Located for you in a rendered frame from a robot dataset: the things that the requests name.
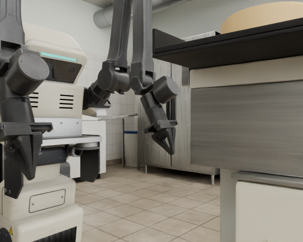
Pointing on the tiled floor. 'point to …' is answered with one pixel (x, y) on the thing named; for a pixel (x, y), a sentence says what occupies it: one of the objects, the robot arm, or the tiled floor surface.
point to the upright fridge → (181, 154)
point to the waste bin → (131, 148)
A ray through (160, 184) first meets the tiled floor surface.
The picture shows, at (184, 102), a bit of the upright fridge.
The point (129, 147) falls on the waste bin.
